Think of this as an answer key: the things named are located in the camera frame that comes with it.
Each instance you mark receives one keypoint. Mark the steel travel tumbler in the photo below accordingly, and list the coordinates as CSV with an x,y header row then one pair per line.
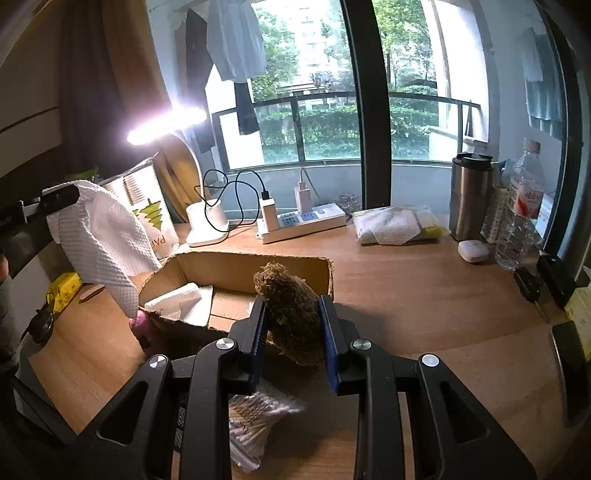
x,y
470,198

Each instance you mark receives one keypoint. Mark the hanging dark trousers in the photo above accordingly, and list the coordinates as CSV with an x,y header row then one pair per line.
x,y
246,108

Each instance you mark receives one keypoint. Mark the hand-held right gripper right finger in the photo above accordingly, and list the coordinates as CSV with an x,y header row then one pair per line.
x,y
328,350

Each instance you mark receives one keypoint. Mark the yellow box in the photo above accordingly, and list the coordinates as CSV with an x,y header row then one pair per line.
x,y
64,288

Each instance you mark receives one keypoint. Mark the yellow notepad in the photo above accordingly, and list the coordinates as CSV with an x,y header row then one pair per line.
x,y
581,318

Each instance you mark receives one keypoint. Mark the hanging blue cloth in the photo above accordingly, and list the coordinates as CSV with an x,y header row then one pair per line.
x,y
542,83

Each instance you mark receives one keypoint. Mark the white mesh basket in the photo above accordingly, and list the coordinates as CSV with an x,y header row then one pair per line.
x,y
495,214

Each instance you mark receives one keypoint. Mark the hanging white shirt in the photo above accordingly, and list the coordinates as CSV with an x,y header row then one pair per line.
x,y
235,37

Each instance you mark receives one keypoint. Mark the black phone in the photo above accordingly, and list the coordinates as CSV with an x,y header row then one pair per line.
x,y
572,369

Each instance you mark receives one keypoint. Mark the pack of white cloths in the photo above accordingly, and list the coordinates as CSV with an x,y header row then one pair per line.
x,y
392,226

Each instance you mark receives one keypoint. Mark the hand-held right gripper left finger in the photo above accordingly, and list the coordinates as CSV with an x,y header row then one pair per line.
x,y
259,342

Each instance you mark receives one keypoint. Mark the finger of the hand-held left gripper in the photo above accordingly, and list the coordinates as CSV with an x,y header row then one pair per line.
x,y
59,195

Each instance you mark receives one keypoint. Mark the cardboard box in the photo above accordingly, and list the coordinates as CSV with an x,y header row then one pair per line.
x,y
240,272

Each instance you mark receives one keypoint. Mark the black device with keys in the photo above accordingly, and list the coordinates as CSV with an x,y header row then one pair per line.
x,y
551,279

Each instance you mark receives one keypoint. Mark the round wooden board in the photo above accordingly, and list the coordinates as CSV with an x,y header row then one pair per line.
x,y
178,175

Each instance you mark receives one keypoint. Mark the small wooden stick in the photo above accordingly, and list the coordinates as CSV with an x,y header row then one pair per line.
x,y
91,292

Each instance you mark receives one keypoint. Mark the brown curtain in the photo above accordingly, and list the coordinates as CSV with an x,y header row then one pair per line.
x,y
87,83

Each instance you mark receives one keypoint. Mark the balcony railing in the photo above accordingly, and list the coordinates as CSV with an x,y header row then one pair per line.
x,y
323,99

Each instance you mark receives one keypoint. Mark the pink soft toy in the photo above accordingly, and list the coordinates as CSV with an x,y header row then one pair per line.
x,y
141,325

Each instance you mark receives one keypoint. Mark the white power strip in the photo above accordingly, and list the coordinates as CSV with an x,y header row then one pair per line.
x,y
304,224

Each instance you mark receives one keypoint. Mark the white folded tissue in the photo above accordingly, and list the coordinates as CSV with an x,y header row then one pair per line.
x,y
182,302

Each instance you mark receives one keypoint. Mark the white paper towel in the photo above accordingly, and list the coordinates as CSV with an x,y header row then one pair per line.
x,y
99,230

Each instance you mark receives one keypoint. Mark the hanging black garment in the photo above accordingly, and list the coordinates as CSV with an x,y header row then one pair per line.
x,y
198,69

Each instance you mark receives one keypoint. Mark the white desk lamp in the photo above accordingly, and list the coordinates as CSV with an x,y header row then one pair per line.
x,y
207,221

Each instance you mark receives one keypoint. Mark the bag of cotton swabs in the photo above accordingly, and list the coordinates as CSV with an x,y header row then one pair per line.
x,y
251,424

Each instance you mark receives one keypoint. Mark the clear plastic water bottle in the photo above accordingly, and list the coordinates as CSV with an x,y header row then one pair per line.
x,y
519,217

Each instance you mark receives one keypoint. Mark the white earbud case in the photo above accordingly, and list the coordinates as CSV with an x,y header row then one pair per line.
x,y
473,251

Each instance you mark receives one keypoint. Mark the brown fuzzy plush toy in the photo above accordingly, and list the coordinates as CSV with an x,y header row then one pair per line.
x,y
293,318

